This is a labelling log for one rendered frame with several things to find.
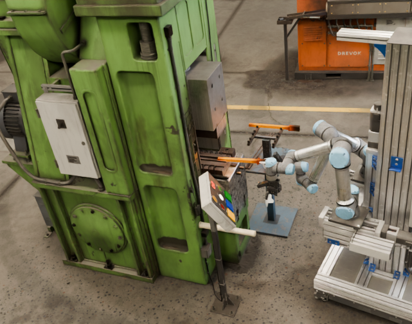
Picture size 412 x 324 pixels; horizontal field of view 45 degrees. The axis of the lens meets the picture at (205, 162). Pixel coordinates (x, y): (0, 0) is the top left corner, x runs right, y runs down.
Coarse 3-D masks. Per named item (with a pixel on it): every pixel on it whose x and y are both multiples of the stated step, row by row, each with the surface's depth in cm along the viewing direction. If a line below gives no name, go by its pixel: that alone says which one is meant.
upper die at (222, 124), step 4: (224, 116) 371; (224, 120) 372; (220, 124) 365; (224, 124) 372; (216, 128) 357; (220, 128) 366; (196, 132) 366; (200, 132) 365; (204, 132) 363; (208, 132) 362; (212, 132) 361; (216, 132) 359; (220, 132) 367; (200, 136) 367; (204, 136) 365; (208, 136) 364; (212, 136) 363; (216, 136) 361
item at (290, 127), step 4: (252, 124) 429; (256, 124) 428; (260, 124) 427; (264, 124) 427; (268, 124) 426; (272, 128) 424; (276, 128) 422; (284, 128) 419; (288, 128) 417; (292, 128) 417; (296, 128) 416
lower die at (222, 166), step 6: (216, 156) 392; (222, 156) 392; (228, 156) 391; (204, 162) 389; (210, 162) 388; (216, 162) 387; (222, 162) 386; (228, 162) 390; (204, 168) 384; (210, 168) 383; (216, 168) 382; (222, 168) 381; (216, 174) 383; (222, 174) 380
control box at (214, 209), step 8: (200, 176) 344; (208, 176) 338; (200, 184) 337; (208, 184) 330; (216, 184) 342; (200, 192) 330; (208, 192) 324; (216, 192) 333; (208, 200) 318; (224, 200) 338; (208, 208) 318; (216, 208) 318; (216, 216) 322; (224, 216) 322; (224, 224) 326; (232, 224) 327
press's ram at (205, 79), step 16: (192, 64) 355; (208, 64) 351; (192, 80) 335; (208, 80) 334; (192, 96) 342; (208, 96) 338; (224, 96) 366; (208, 112) 345; (224, 112) 370; (208, 128) 353
